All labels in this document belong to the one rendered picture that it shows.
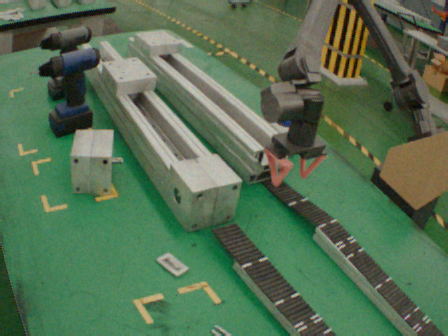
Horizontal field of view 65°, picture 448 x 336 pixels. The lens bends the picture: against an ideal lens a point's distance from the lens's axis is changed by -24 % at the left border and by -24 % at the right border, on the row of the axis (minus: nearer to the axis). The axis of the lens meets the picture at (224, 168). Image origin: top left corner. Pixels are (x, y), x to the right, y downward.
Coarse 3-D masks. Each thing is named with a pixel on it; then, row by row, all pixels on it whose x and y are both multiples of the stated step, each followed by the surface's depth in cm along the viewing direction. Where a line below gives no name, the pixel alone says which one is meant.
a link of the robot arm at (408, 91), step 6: (402, 84) 105; (408, 84) 102; (402, 90) 104; (408, 90) 102; (402, 96) 105; (408, 96) 103; (414, 96) 101; (402, 102) 104; (408, 102) 104; (414, 102) 102; (414, 108) 106; (420, 108) 104
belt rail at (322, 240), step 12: (324, 240) 83; (336, 252) 80; (348, 264) 77; (360, 276) 74; (360, 288) 75; (372, 288) 72; (372, 300) 72; (384, 300) 69; (384, 312) 69; (396, 312) 66; (396, 324) 66
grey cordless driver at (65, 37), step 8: (64, 32) 108; (72, 32) 109; (80, 32) 111; (88, 32) 113; (48, 40) 105; (56, 40) 106; (64, 40) 108; (72, 40) 110; (80, 40) 112; (88, 40) 114; (48, 48) 107; (56, 48) 108; (64, 48) 111; (72, 48) 113; (56, 80) 115; (48, 88) 118; (56, 88) 114; (64, 88) 117; (56, 96) 116; (64, 96) 118
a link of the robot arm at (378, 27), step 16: (352, 0) 102; (368, 0) 101; (368, 16) 101; (384, 32) 101; (384, 48) 102; (400, 64) 102; (400, 80) 103; (416, 80) 100; (400, 96) 105; (416, 96) 100
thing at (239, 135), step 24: (168, 72) 122; (192, 72) 125; (168, 96) 124; (192, 96) 112; (216, 96) 116; (192, 120) 114; (216, 120) 104; (240, 120) 109; (216, 144) 106; (240, 144) 98; (264, 144) 102; (240, 168) 99; (264, 168) 99
